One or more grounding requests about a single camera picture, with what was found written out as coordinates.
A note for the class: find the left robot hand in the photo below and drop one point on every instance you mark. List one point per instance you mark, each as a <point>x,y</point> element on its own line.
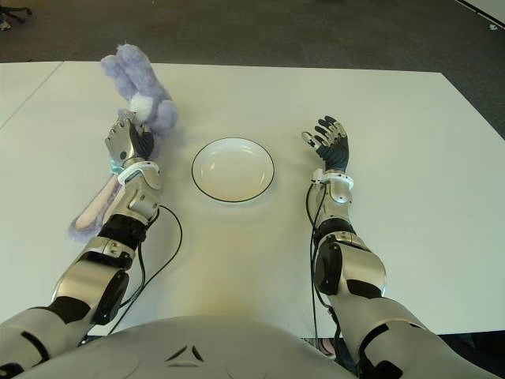
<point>122,142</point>

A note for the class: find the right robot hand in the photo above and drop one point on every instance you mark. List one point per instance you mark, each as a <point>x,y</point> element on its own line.
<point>335,154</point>

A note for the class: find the purple plush bunny doll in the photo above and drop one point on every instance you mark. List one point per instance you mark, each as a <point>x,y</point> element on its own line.
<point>138,79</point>

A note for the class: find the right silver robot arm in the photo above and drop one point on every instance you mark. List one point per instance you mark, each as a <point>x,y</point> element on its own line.
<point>359,272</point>

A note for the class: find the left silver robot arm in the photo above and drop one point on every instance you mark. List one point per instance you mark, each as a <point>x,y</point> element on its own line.
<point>79,276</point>

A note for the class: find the white plate black rim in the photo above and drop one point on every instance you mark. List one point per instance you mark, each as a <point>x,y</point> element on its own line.
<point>233,169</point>

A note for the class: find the white shoe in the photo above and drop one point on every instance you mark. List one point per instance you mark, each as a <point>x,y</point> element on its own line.
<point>4,26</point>

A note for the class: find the black office chair base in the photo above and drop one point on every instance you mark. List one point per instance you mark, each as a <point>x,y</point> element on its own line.
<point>17,13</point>

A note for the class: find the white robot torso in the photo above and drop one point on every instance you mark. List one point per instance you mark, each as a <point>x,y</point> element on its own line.
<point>189,347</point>

